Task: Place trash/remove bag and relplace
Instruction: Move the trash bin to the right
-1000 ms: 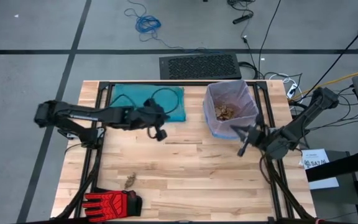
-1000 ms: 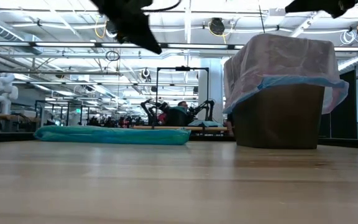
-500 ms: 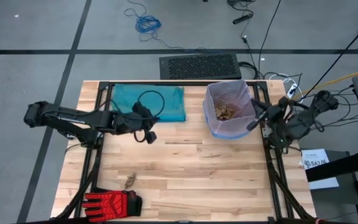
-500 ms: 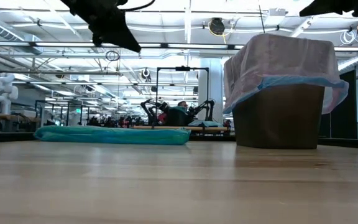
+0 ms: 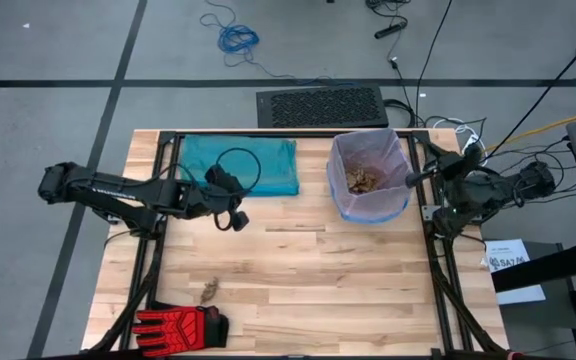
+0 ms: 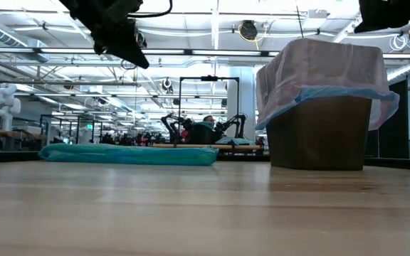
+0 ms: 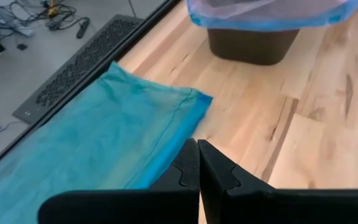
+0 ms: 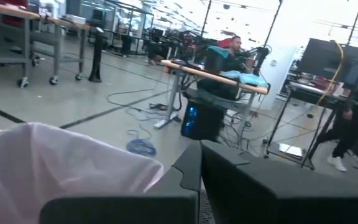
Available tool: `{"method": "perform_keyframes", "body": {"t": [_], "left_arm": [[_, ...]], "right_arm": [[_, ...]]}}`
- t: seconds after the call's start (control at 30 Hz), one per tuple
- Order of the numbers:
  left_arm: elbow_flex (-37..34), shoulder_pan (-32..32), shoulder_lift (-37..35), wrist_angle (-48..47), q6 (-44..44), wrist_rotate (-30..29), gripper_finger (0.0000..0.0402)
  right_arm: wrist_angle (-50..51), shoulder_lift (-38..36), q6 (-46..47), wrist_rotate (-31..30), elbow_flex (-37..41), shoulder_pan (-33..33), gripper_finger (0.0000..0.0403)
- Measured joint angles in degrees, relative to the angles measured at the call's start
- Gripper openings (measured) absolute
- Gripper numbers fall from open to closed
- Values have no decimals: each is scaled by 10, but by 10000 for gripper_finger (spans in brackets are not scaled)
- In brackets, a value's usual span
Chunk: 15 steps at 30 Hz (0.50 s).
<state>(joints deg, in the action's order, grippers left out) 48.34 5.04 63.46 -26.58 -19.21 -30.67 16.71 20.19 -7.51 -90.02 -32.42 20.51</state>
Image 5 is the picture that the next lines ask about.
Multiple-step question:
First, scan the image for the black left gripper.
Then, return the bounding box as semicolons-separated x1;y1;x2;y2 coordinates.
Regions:
181;173;251;233

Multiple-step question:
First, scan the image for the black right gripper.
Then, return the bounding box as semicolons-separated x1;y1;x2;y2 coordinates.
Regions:
405;143;485;190

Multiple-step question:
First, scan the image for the grey trash bin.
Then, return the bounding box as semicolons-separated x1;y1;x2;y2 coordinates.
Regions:
326;128;412;225

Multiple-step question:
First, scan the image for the brown paper wad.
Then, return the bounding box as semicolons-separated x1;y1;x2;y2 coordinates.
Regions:
362;169;382;192

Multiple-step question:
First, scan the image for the teal plastic trash bag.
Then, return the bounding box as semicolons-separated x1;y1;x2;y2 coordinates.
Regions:
177;134;301;198

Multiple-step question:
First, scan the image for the long brown paper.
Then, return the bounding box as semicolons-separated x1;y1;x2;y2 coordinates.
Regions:
345;167;370;195

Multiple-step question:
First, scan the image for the small brown paper scrap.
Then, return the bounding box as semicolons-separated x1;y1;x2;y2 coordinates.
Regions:
200;277;221;304

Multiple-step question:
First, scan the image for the white printed paper sheet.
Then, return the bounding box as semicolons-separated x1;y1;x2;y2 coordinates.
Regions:
483;238;547;306

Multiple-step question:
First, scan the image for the black perforated computer case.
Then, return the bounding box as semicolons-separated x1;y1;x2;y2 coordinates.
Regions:
256;83;390;130

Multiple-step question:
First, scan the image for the red black work glove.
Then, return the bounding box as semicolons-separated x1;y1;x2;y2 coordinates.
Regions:
131;304;230;359

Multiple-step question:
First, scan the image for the thin black pole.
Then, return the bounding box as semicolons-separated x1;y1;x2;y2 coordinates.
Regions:
487;14;576;162

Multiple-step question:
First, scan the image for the black power strip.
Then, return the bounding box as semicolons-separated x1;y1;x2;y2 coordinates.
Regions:
373;18;409;40

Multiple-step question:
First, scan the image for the black slanted bar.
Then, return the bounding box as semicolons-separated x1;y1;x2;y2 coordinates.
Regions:
491;238;576;294

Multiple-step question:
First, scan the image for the grey cabinet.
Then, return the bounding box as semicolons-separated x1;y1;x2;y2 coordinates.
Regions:
497;242;576;360

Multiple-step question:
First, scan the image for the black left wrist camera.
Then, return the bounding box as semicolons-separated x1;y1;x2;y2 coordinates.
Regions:
204;164;244;197

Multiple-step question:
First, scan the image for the black left camera cable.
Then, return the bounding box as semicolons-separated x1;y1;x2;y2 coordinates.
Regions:
215;146;263;194

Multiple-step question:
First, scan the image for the black aluminium table frame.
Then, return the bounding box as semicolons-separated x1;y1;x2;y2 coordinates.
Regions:
87;128;510;360

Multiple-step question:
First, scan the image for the yellow floor cable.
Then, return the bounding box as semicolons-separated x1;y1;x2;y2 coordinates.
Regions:
485;109;576;152

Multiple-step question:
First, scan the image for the long thin black cable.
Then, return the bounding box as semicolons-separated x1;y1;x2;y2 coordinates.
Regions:
414;0;454;127

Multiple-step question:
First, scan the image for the blue coiled cable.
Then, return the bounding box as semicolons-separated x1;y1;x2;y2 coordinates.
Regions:
199;0;355;87

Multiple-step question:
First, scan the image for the black cable bundle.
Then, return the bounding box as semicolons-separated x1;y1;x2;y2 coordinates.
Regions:
365;0;413;21

